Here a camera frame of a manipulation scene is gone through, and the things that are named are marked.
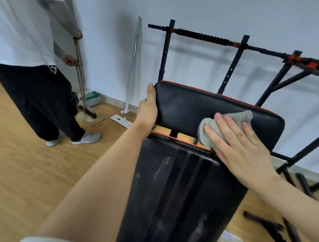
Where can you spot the person's left hand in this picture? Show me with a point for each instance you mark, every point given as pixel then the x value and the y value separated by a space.
pixel 147 114

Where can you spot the person's right hand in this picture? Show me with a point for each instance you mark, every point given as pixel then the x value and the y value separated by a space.
pixel 244 159

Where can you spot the black padded weight bench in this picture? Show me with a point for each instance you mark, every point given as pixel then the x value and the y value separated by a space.
pixel 187 109

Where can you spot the grey cleaning cloth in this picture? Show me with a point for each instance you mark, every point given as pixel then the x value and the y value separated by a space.
pixel 239 117

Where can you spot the clear plastic container blue clips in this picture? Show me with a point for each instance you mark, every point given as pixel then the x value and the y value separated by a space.
pixel 230 238

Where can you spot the person's left forearm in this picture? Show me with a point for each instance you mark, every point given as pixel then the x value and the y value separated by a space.
pixel 99 189

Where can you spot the white flat mop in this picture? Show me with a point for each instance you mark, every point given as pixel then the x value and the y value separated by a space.
pixel 119 119

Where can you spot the green and white packet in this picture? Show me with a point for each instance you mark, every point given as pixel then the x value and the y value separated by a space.
pixel 93 97

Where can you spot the beige dustpan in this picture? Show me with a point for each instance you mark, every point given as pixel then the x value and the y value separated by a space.
pixel 87 119

